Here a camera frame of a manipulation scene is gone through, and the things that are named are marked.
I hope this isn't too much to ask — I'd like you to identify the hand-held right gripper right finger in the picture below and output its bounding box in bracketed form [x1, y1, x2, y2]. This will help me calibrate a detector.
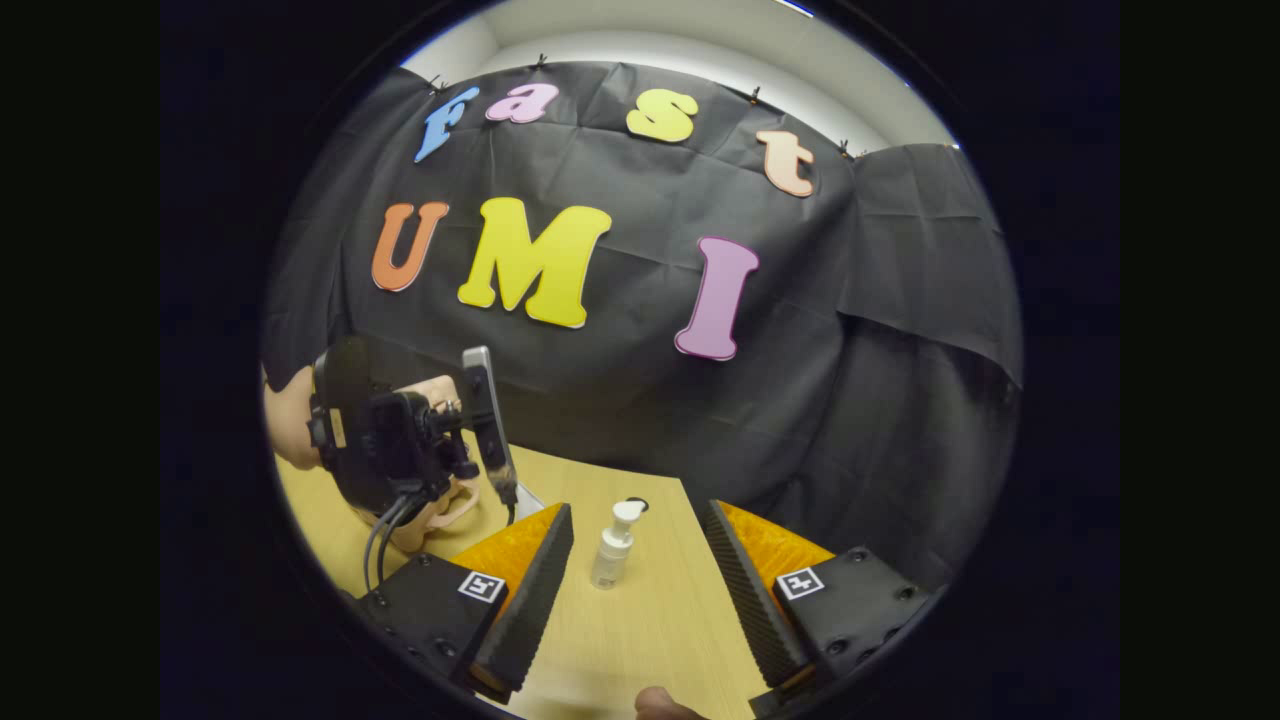
[700, 498, 936, 716]

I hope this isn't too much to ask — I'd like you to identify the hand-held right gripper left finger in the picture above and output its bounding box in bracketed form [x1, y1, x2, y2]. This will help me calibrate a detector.
[355, 502, 576, 706]

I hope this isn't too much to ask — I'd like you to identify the pink suitcase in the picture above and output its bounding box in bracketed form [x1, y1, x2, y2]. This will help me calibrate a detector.
[385, 374, 483, 557]

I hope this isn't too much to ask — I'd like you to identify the white pump bottle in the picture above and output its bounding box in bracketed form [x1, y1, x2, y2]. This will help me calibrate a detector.
[590, 498, 649, 591]

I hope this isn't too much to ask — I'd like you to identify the black backdrop cloth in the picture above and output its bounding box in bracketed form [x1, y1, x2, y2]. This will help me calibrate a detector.
[262, 60, 1023, 591]

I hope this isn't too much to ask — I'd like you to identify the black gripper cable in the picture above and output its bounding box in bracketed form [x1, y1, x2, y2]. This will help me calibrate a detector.
[362, 490, 421, 593]

